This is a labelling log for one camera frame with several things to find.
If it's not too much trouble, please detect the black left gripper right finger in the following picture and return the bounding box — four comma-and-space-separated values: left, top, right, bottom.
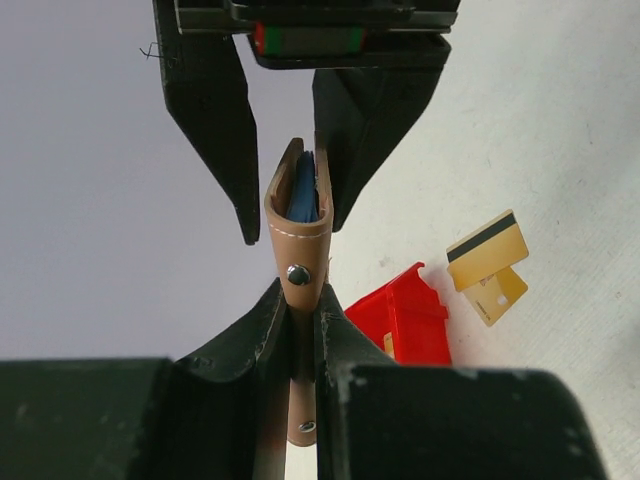
313, 283, 393, 479

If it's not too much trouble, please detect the tan leather card holder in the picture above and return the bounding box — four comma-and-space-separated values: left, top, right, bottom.
264, 137, 334, 447

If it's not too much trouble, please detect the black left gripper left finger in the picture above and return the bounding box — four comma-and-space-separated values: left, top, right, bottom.
169, 280, 293, 479

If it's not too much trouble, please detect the gold card with black stripe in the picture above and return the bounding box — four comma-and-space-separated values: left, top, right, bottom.
446, 209, 529, 292

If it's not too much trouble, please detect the red plastic bin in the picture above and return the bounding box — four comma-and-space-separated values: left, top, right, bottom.
345, 262, 452, 367

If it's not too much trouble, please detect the gold card under stripe card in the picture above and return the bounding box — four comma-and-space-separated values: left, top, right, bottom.
463, 267, 528, 327

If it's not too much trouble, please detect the gold card in bin upper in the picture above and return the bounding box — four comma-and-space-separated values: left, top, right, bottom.
383, 332, 395, 359

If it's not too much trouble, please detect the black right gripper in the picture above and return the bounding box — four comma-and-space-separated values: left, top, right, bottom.
153, 1, 459, 245

